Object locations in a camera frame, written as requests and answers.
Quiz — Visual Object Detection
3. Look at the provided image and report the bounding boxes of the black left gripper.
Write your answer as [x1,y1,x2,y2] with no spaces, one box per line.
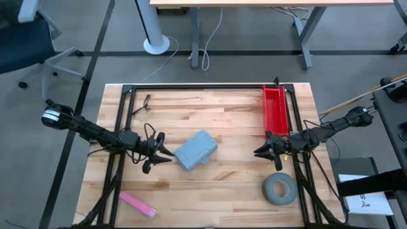
[139,132,175,175]

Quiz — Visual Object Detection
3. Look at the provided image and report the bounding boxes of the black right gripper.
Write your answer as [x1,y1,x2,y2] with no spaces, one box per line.
[253,130,295,172]

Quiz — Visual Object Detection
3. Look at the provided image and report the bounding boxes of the grey-blue plastic tool case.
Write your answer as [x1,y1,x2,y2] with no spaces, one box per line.
[174,129,219,172]

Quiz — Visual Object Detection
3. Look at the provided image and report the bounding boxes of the black safety glasses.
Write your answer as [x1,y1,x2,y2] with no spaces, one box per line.
[131,94,153,116]

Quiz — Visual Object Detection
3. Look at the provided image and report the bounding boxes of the pink flat box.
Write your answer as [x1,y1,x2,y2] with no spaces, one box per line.
[118,191,158,220]

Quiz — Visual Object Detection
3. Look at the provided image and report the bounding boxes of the grey floor box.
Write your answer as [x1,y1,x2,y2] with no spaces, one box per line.
[329,156,380,179]

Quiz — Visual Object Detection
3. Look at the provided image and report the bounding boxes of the black flat bar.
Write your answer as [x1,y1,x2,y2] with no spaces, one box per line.
[335,168,407,198]

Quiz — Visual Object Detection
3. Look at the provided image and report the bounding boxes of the white printed paper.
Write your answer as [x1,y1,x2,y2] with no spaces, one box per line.
[338,174,395,217]

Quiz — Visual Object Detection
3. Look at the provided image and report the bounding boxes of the white rod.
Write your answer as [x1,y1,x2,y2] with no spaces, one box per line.
[319,78,407,117]

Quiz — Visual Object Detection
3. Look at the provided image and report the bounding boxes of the black side table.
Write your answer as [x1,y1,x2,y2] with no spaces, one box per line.
[371,76,407,179]

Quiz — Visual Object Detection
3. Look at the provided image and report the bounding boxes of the wooden desk grey legs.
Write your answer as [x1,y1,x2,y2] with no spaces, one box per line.
[148,0,407,71]

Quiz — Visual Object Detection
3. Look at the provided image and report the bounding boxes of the black caster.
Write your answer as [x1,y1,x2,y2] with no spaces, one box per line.
[389,31,407,55]

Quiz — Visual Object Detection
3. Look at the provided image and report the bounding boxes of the grey office chair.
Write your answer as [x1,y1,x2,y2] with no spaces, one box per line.
[0,0,84,106]

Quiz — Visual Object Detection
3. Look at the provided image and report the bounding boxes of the grey duct tape roll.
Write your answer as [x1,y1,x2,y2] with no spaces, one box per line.
[261,172,300,206]

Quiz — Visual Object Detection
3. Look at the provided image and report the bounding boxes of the red bin wall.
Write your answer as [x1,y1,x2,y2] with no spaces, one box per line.
[261,85,290,137]

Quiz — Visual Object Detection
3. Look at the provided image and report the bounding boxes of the black aluminium table frame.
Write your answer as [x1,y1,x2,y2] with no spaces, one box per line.
[71,82,349,229]

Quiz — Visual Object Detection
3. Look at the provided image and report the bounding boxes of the white floor cable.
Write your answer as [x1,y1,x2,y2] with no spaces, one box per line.
[198,7,224,73]
[141,36,181,83]

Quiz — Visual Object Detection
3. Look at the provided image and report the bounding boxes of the grey pedestal column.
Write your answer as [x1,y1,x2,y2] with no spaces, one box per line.
[134,0,172,56]

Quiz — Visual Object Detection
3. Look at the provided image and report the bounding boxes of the yellow cable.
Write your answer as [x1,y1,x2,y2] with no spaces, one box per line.
[365,74,407,95]

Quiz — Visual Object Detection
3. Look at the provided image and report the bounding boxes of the white cable bundle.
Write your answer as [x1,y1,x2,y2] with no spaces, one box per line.
[271,5,312,20]

